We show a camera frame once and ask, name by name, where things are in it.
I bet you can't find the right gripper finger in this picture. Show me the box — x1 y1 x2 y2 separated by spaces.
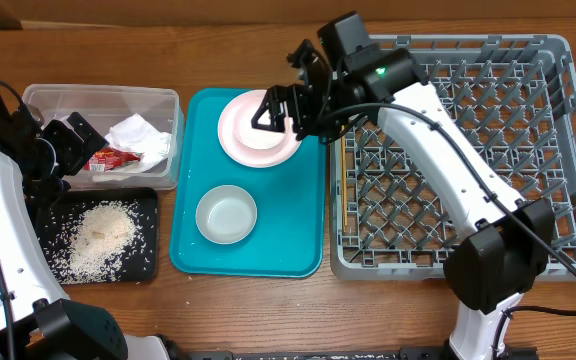
286 39 329 90
251 85 297 133

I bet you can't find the grey bowl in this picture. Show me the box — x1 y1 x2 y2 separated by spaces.
195 185 257 245

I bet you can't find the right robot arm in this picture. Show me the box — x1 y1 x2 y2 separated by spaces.
250 40 555 359

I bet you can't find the white napkin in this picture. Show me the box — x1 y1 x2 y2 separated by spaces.
88 113 176 189

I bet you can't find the red snack wrapper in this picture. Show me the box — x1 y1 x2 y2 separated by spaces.
84 147 142 172

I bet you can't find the grey dishwasher rack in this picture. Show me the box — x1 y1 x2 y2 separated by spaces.
330 35 576 281

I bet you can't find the pink bowl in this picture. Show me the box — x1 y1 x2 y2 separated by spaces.
235 103 286 150

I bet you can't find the pink plate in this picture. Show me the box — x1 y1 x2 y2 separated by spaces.
218 90 301 168

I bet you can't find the teal serving tray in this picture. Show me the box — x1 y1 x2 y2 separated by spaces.
170 88 326 278

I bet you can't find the white rice pile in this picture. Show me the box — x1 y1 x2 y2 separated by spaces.
37 199 150 285

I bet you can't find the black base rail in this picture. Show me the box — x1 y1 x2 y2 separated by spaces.
167 339 539 360

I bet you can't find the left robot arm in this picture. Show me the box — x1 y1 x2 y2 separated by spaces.
0 80 186 359

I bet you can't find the clear plastic bin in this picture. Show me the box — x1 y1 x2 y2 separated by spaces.
23 84 185 191

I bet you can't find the black tray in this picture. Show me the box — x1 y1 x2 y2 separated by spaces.
27 187 160 286

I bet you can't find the wooden chopstick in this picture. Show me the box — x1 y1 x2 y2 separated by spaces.
340 136 348 233

